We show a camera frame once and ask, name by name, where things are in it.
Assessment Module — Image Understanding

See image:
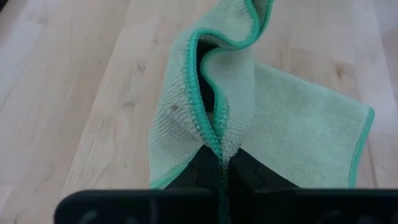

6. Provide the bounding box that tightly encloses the pale green microfiber towel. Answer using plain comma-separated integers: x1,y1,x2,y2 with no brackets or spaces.
148,0,376,224

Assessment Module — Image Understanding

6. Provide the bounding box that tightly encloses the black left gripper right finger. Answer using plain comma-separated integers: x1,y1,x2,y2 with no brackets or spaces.
229,147,300,192

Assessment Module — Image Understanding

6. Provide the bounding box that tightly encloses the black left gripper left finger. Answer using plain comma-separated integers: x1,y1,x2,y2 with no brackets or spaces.
164,146,220,191

